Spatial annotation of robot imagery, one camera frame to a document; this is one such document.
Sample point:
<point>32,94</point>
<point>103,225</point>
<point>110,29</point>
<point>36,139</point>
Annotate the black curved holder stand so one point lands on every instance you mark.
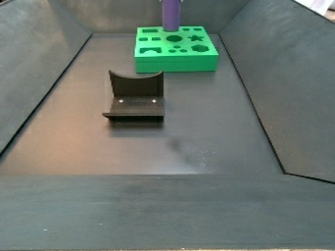
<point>138,96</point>

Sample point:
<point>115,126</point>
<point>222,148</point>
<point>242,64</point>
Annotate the purple cylinder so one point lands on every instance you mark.
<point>171,14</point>

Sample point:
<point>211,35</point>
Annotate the green foam shape board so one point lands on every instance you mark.
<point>174,51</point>

